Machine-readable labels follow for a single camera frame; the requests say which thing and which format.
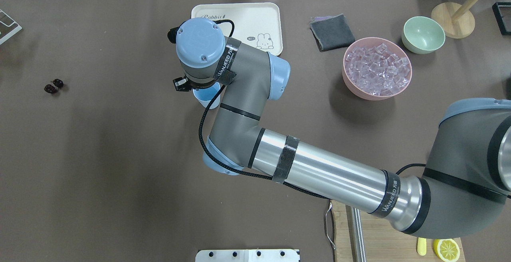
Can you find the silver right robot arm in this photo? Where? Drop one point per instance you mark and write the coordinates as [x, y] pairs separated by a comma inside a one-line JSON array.
[[465, 183]]

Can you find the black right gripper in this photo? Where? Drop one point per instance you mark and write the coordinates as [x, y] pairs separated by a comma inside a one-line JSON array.
[[180, 84]]

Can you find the dark cherry left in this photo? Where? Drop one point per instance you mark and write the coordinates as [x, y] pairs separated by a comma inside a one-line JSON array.
[[51, 89]]

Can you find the clear ice cubes pile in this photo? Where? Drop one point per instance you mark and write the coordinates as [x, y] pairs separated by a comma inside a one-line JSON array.
[[377, 70]]

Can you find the green ceramic bowl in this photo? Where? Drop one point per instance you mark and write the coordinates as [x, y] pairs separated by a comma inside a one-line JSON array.
[[422, 35]]

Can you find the yellow plastic knife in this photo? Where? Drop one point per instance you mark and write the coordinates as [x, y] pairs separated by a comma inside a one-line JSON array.
[[421, 246]]

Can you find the wooden cutting board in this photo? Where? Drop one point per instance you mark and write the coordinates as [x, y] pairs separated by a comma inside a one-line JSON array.
[[382, 243]]

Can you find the pink bowl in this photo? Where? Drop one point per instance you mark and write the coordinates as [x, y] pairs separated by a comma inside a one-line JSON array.
[[355, 86]]

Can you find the grey folded cloth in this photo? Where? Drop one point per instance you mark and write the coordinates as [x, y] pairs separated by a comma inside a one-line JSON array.
[[331, 32]]

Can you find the dark cherry right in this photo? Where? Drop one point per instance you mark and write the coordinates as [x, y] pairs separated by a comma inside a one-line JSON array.
[[58, 83]]

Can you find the steel muddler black tip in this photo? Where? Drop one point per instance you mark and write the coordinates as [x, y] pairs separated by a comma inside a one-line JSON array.
[[359, 254]]

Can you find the cream rabbit tray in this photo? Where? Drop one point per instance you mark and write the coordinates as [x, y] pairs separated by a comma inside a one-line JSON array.
[[257, 24]]

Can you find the lemon half lower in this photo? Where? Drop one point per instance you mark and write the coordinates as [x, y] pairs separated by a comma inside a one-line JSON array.
[[447, 250]]

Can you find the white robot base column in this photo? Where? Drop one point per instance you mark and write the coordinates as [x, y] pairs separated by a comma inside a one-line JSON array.
[[249, 255]]

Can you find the dark cherry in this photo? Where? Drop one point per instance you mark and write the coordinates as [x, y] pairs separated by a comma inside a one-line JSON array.
[[58, 83], [51, 89]]

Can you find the light blue plastic cup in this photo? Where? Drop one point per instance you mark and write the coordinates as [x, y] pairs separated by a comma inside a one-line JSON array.
[[205, 96]]

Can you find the wooden cup stand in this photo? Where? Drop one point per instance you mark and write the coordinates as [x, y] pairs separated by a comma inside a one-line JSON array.
[[456, 20]]

